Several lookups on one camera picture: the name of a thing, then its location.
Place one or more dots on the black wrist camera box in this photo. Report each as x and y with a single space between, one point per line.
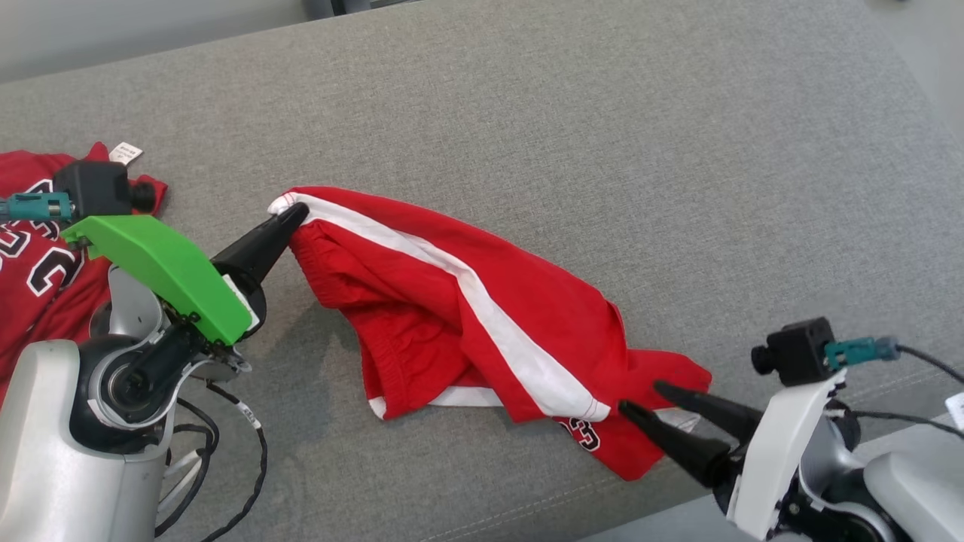
798 350
94 188

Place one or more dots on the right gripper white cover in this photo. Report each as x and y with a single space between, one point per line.
776 459

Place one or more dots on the grey fabric sofa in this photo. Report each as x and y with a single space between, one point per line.
602 150

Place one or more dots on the red shorts with white stripe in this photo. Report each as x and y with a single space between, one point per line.
422 301

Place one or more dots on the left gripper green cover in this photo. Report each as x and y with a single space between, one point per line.
166 271

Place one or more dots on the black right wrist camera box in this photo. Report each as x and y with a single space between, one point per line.
798 350

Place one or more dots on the red jersey with white sleeves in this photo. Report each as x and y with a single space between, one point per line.
22 316

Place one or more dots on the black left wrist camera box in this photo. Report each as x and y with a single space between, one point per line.
94 188

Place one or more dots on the white partition panel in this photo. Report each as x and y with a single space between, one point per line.
113 30

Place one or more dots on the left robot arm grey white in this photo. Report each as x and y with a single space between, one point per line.
45 452

